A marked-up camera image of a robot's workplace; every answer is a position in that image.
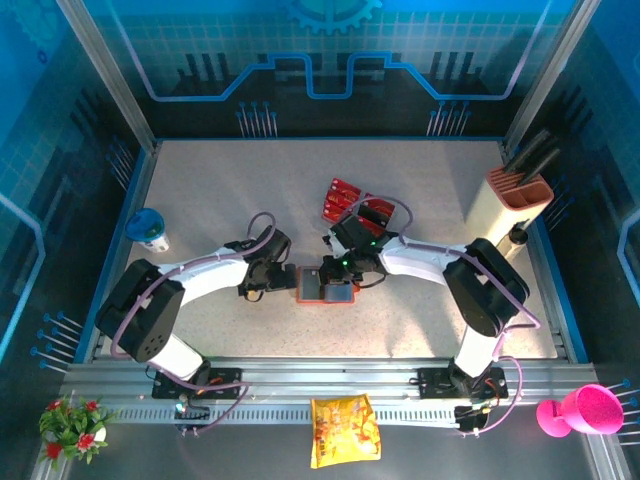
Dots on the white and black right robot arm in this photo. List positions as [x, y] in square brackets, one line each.
[415, 260]

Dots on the yellow snack bag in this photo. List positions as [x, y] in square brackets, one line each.
[345, 430]

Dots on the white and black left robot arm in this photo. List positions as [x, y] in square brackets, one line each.
[215, 275]

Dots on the aluminium mounting rail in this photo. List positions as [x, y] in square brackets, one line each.
[325, 372]

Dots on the white cup with blue lid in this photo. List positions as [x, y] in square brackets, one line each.
[145, 227]

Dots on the orange leather card holder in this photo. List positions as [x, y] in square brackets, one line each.
[337, 296]

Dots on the beige knife block orange top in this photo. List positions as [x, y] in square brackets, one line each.
[492, 215]

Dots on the pink plastic goblet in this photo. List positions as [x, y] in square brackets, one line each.
[592, 412]

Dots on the small black-capped white bottle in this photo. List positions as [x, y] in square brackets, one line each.
[518, 234]

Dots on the aluminium frame post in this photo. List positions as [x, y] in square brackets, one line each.
[540, 75]
[107, 75]

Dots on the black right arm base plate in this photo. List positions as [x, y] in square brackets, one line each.
[435, 380]

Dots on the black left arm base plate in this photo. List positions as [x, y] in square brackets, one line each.
[225, 376]

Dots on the potted plant with red flowers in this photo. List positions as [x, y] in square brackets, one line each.
[75, 430]

